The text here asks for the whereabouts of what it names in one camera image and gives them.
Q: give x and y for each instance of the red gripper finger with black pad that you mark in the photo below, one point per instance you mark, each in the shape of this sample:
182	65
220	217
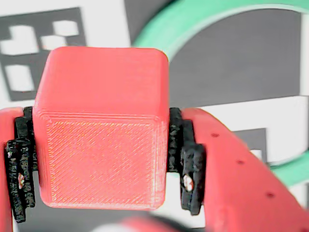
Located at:
241	193
14	157

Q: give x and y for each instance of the red cube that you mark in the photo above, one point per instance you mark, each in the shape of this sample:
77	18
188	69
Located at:
101	120

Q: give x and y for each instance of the black white marker checkerboard mat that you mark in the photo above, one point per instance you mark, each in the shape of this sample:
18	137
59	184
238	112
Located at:
229	72

